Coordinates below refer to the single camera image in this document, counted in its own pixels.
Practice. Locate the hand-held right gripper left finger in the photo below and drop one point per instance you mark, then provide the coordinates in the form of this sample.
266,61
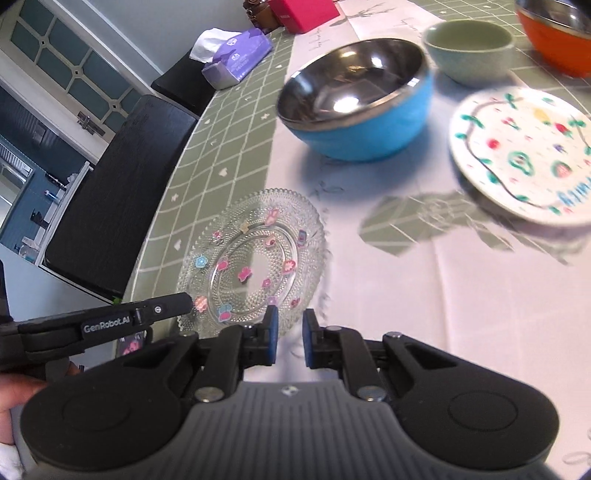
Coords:
273,333

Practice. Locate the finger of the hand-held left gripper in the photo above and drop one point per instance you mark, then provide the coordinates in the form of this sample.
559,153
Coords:
115,325

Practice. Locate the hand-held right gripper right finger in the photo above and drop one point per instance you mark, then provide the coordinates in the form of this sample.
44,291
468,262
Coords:
308,340

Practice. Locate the clear glass flower plate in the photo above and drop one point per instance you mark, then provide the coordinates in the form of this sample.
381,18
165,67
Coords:
251,258

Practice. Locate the green ceramic bowl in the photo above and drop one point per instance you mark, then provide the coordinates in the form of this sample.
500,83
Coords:
466,55

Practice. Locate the person's left hand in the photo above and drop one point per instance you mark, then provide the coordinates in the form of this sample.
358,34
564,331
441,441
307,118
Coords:
14,394

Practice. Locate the green checked tablecloth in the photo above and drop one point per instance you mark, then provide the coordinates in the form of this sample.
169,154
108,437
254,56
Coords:
415,295

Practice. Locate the black chair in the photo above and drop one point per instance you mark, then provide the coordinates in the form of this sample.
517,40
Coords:
124,198
184,83

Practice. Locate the blue steel bowl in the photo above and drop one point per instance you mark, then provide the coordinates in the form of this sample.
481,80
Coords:
369,124

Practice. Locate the white glass panel door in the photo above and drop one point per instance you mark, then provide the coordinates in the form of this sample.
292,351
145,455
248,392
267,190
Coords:
60,55

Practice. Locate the purple tissue pack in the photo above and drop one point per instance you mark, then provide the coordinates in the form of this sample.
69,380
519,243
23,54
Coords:
240,57

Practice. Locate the white fruit print plate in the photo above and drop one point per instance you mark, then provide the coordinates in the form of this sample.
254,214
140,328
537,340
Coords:
526,152

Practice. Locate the brown ornament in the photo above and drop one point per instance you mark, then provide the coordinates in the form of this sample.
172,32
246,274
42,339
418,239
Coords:
261,14

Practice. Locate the red box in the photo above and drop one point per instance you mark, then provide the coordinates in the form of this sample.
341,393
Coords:
300,14

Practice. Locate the orange steel bowl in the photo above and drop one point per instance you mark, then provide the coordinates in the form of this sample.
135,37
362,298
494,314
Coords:
554,41

